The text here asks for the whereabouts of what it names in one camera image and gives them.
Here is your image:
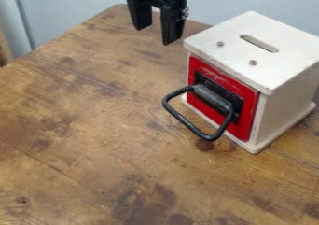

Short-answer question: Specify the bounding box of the white wooden box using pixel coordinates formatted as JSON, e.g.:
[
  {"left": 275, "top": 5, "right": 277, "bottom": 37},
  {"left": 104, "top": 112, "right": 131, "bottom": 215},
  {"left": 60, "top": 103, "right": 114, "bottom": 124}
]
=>
[{"left": 183, "top": 11, "right": 319, "bottom": 154}]

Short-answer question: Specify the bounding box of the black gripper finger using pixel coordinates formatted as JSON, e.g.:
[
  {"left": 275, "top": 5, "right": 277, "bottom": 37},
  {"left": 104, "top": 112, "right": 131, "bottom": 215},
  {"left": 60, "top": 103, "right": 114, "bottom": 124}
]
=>
[
  {"left": 127, "top": 0, "right": 153, "bottom": 30},
  {"left": 161, "top": 0, "right": 190, "bottom": 45}
]

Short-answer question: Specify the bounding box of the red drawer with black handle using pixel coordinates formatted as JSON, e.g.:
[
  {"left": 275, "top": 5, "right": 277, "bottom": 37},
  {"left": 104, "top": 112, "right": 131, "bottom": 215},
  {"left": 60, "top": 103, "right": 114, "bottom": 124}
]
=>
[{"left": 162, "top": 55, "right": 259, "bottom": 141}]

